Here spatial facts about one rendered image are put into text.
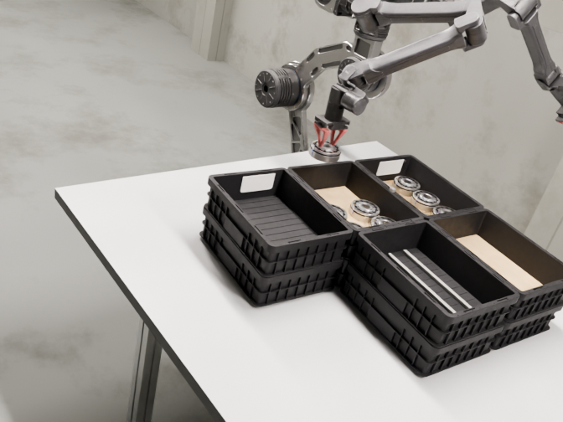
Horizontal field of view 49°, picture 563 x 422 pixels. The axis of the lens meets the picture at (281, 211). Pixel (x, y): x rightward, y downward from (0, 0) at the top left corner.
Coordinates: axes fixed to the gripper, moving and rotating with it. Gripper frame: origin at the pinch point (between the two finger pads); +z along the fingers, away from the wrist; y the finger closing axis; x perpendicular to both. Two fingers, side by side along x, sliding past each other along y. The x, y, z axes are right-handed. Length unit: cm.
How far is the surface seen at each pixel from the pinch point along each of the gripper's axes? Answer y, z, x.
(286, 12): 173, 32, 277
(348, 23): 179, 19, 206
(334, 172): 13.4, 15.8, 7.1
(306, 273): -23.4, 25.2, -30.8
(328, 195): 9.3, 22.5, 2.6
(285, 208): -11.9, 22.3, -0.8
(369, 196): 20.2, 19.5, -6.0
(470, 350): 9, 32, -71
